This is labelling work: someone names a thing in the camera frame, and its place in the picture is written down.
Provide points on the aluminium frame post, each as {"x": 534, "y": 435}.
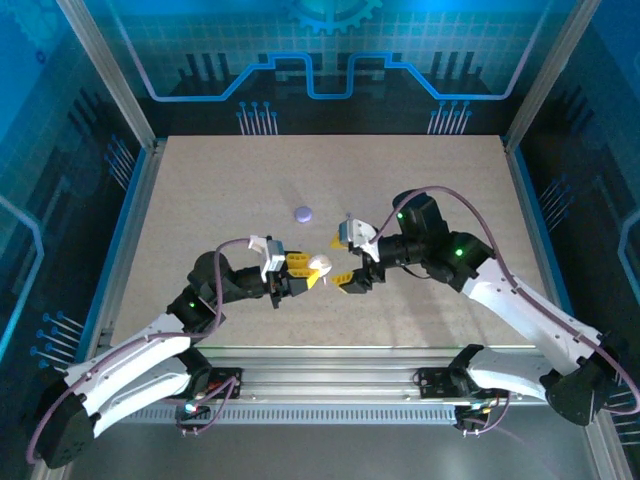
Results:
{"x": 111, "y": 75}
{"x": 547, "y": 75}

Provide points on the base wiring bundle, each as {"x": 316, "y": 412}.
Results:
{"x": 480, "y": 407}
{"x": 192, "y": 409}

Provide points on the long aluminium base rail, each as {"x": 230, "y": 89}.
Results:
{"x": 325, "y": 375}

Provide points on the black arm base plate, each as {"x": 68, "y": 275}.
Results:
{"x": 225, "y": 380}
{"x": 432, "y": 382}

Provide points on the white earbud charging case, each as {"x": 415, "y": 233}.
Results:
{"x": 320, "y": 262}

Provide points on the lavender earbud charging case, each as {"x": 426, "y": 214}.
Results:
{"x": 303, "y": 213}

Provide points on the blue-edged aluminium side rail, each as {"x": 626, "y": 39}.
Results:
{"x": 134, "y": 235}
{"x": 532, "y": 225}

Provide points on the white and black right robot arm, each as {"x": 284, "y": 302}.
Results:
{"x": 525, "y": 310}

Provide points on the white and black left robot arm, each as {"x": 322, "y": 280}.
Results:
{"x": 130, "y": 370}

